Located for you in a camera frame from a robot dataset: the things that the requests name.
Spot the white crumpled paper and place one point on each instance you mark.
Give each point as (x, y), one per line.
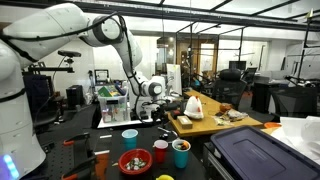
(300, 133)

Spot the black camera on stand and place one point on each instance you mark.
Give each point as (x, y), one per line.
(69, 53)

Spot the teal plastic cup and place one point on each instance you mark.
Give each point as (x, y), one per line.
(181, 160)
(129, 141)

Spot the black toy figure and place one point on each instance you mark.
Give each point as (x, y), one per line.
(163, 136)

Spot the small tan cardboard box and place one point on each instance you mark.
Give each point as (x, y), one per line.
(185, 122)

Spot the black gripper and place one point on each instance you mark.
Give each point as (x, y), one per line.
(158, 108)

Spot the dark storage cabinet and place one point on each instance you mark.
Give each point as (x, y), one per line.
(36, 93)

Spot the small black fixture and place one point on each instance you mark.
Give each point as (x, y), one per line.
(133, 116)
(144, 115)

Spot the yellow orange toy figure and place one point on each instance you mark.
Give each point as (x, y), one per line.
(185, 145)

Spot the black cabinet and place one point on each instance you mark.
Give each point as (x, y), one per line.
(263, 96)

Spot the black computer tower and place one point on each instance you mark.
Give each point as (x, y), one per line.
(74, 96)

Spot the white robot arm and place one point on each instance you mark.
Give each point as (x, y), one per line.
(40, 26)

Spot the clear plastic drawer unit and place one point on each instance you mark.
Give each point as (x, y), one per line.
(113, 110)

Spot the red plastic cup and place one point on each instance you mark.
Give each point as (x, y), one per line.
(160, 153)

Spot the light wooden desk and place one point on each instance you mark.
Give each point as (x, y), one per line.
(208, 125)

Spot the white hard hat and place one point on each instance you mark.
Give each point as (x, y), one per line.
(193, 108)

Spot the snack wrapper pile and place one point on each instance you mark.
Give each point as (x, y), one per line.
(230, 115)

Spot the wrapped candy pile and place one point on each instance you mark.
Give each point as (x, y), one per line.
(135, 164)

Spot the reddish brown ball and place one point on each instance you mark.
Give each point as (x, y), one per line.
(225, 107)

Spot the red plastic bowl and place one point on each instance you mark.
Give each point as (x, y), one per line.
(133, 172)

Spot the orange bowl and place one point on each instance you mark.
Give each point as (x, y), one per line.
(271, 125)

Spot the white platform board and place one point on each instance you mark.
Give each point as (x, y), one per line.
(116, 124)

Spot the dark blue bin lid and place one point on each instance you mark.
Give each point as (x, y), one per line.
(260, 156)

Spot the black box red label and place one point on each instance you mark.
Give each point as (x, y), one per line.
(175, 115)

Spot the yellow toy banana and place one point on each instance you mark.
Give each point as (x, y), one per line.
(165, 177)

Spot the black background monitor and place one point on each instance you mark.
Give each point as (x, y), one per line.
(237, 65)

